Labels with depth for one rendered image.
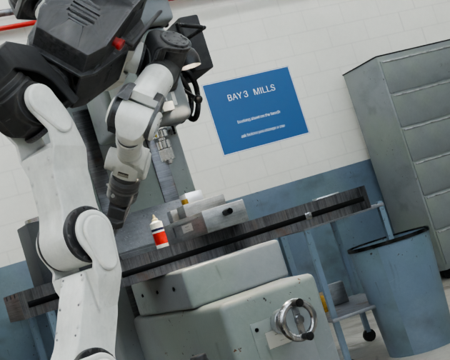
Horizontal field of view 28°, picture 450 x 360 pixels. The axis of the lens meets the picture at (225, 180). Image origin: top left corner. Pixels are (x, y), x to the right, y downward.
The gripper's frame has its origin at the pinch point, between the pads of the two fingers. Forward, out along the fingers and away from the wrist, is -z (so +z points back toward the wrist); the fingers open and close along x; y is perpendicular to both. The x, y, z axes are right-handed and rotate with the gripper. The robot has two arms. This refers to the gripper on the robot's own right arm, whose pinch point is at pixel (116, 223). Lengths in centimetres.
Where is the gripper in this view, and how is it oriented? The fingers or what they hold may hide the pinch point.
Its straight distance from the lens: 268.3
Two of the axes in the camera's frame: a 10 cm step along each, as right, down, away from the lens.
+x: 1.7, -5.9, 7.9
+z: 2.3, -7.6, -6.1
